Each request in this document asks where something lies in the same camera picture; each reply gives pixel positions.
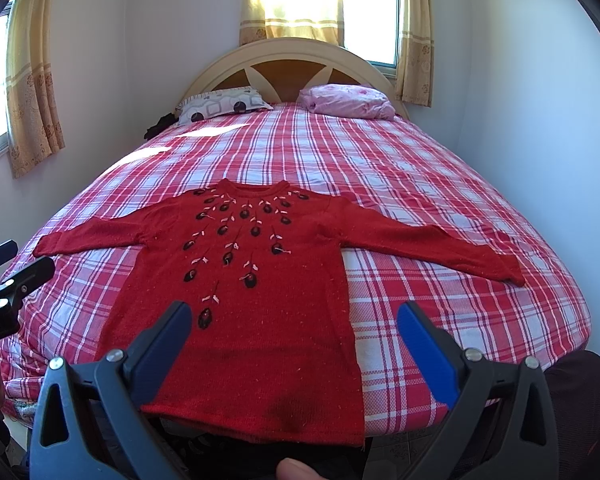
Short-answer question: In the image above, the yellow curtain left of headboard window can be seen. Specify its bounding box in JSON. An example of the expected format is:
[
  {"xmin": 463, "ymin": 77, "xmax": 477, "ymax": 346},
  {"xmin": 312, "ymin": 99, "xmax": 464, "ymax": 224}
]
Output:
[{"xmin": 239, "ymin": 0, "xmax": 344, "ymax": 46}]

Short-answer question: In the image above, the right hand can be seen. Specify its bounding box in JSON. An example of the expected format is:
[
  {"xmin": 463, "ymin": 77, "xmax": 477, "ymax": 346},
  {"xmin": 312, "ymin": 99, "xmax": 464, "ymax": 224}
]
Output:
[{"xmin": 276, "ymin": 458, "xmax": 325, "ymax": 480}]

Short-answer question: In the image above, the pink pillow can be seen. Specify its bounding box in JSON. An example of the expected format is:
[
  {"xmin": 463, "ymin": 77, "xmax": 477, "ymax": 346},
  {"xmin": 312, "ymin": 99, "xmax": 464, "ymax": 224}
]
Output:
[{"xmin": 297, "ymin": 84, "xmax": 396, "ymax": 120}]

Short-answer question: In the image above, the yellow side window curtain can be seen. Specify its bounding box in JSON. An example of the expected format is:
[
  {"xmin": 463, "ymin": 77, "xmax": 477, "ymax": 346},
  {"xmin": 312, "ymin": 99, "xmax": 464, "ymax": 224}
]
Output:
[{"xmin": 5, "ymin": 0, "xmax": 65, "ymax": 179}]

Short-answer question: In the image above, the red knit sweater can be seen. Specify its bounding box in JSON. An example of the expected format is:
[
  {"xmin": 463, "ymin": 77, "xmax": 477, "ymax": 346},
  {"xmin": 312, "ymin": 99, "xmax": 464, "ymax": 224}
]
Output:
[{"xmin": 34, "ymin": 180, "xmax": 524, "ymax": 446}]

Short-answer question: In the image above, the dark cloth beside pillow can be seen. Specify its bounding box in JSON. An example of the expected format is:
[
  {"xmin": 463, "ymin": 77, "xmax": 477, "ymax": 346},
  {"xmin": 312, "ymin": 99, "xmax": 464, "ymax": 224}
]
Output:
[{"xmin": 143, "ymin": 113, "xmax": 178, "ymax": 141}]

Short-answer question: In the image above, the yellow curtain right of headboard window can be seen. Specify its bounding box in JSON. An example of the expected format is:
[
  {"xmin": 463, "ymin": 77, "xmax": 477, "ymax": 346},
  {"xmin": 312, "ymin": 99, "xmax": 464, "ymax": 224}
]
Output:
[{"xmin": 396, "ymin": 0, "xmax": 434, "ymax": 107}]

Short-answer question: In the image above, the white patterned pillow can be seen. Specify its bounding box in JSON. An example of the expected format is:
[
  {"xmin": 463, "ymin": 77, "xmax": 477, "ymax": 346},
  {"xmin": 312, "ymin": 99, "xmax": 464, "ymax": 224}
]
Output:
[{"xmin": 176, "ymin": 86, "xmax": 272, "ymax": 126}]

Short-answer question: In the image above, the headboard window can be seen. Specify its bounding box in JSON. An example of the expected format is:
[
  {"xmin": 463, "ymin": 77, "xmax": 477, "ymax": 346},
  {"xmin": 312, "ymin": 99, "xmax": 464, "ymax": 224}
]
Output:
[{"xmin": 342, "ymin": 0, "xmax": 401, "ymax": 78}]

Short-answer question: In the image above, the yellow curtain of headboard window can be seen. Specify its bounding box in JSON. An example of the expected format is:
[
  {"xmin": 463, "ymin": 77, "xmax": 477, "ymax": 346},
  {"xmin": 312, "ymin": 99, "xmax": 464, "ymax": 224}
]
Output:
[
  {"xmin": 239, "ymin": 0, "xmax": 344, "ymax": 46},
  {"xmin": 396, "ymin": 0, "xmax": 434, "ymax": 107}
]

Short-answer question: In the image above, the cream wooden headboard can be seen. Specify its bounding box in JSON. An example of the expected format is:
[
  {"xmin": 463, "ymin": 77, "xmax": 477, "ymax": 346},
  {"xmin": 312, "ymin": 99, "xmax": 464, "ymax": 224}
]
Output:
[{"xmin": 184, "ymin": 38, "xmax": 410, "ymax": 119}]

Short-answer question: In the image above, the red white plaid bedsheet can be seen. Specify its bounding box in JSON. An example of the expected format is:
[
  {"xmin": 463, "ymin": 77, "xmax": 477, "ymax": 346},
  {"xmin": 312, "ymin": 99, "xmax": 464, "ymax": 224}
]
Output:
[{"xmin": 0, "ymin": 104, "xmax": 591, "ymax": 439}]

